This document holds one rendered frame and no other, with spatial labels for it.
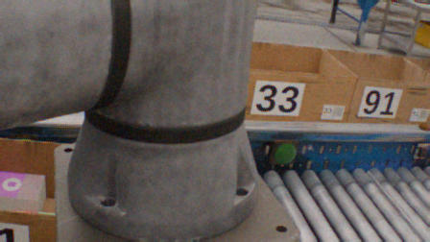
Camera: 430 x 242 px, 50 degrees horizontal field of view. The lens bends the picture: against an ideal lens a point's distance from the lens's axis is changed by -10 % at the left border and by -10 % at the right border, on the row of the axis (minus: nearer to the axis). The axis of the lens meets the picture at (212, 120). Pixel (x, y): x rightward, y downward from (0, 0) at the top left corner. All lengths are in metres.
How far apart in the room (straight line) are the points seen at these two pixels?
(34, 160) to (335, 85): 0.93
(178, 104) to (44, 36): 0.13
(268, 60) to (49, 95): 1.50
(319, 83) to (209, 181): 1.16
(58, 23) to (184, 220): 0.20
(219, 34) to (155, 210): 0.15
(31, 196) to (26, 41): 0.92
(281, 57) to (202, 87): 1.43
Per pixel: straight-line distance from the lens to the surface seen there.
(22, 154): 1.27
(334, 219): 1.42
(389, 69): 2.04
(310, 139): 1.56
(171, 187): 0.41
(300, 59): 1.83
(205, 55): 0.38
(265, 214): 0.47
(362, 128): 1.66
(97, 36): 0.32
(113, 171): 0.42
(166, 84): 0.38
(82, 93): 0.34
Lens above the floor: 1.52
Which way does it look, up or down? 25 degrees down
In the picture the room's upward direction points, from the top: 8 degrees clockwise
